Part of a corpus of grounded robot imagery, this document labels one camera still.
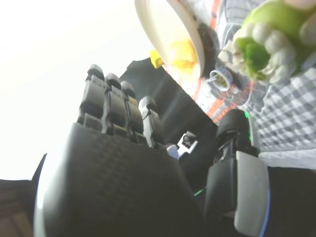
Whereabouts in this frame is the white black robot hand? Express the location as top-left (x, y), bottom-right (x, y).
top-left (33, 63), bottom-right (271, 237)

